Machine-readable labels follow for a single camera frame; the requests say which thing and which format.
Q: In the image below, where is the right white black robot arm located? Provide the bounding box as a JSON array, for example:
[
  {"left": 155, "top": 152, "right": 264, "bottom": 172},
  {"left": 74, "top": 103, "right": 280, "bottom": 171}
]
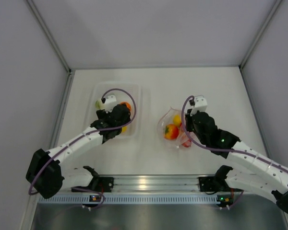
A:
[{"left": 183, "top": 109, "right": 288, "bottom": 214}]

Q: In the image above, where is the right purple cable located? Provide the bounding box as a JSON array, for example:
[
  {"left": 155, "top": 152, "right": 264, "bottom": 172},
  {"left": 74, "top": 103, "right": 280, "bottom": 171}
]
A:
[{"left": 181, "top": 95, "right": 288, "bottom": 179}]

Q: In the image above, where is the purple cable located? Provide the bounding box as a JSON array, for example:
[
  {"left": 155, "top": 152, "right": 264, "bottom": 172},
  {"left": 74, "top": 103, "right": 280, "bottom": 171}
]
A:
[
  {"left": 181, "top": 95, "right": 288, "bottom": 179},
  {"left": 28, "top": 88, "right": 137, "bottom": 196}
]

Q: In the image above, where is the fake red tomato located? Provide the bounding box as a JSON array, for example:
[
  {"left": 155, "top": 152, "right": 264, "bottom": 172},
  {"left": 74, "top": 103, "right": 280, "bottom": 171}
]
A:
[{"left": 164, "top": 124, "right": 180, "bottom": 140}]

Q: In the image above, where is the small yellow fake fruit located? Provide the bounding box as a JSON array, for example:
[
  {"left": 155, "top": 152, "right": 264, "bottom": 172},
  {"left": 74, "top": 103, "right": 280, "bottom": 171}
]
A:
[{"left": 173, "top": 115, "right": 181, "bottom": 127}]

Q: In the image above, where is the white slotted cable duct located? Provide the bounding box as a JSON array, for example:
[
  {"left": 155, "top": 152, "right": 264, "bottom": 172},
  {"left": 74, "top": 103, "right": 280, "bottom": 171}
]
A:
[{"left": 38, "top": 194, "right": 230, "bottom": 205}]

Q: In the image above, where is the aluminium mounting rail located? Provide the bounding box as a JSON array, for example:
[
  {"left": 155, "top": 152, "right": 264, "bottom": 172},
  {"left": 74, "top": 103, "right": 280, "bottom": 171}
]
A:
[{"left": 60, "top": 174, "right": 231, "bottom": 194}]

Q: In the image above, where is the clear zip top bag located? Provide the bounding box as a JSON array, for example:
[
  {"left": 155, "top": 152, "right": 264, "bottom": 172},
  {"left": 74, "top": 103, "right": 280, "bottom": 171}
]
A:
[{"left": 156, "top": 107, "right": 192, "bottom": 150}]

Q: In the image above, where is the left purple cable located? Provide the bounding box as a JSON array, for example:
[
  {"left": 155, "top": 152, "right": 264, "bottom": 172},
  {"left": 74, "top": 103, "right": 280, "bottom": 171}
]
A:
[{"left": 28, "top": 88, "right": 137, "bottom": 196}]

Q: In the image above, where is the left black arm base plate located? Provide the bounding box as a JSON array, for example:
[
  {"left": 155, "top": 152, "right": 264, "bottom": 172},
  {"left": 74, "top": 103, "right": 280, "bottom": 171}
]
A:
[{"left": 95, "top": 176, "right": 114, "bottom": 193}]

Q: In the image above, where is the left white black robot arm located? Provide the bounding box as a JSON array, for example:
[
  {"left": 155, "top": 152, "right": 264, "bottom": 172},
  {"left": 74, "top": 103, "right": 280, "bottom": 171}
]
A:
[{"left": 25, "top": 104, "right": 131, "bottom": 199}]

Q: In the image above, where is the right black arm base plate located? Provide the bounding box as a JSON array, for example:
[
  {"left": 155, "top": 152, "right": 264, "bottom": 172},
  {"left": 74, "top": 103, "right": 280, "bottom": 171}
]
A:
[{"left": 198, "top": 176, "right": 220, "bottom": 193}]

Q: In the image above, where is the fake orange fruit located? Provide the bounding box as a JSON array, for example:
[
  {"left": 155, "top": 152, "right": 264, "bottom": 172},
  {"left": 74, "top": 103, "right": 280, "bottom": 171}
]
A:
[{"left": 120, "top": 102, "right": 132, "bottom": 112}]

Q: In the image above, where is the white plastic basket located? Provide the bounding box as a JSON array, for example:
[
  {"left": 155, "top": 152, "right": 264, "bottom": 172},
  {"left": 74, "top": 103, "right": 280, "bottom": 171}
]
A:
[{"left": 84, "top": 81, "right": 142, "bottom": 139}]

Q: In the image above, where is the fake yellow lemon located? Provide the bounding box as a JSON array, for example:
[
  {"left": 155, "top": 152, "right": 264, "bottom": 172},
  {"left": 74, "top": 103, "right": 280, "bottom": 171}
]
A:
[{"left": 122, "top": 126, "right": 127, "bottom": 133}]

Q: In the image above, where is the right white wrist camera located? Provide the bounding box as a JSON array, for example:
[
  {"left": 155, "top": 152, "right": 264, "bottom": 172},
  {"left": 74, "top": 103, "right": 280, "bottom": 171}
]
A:
[{"left": 189, "top": 95, "right": 208, "bottom": 115}]

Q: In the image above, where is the fake white cauliflower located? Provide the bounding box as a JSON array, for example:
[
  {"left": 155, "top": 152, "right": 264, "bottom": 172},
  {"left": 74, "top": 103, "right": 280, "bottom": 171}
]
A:
[{"left": 95, "top": 99, "right": 104, "bottom": 110}]

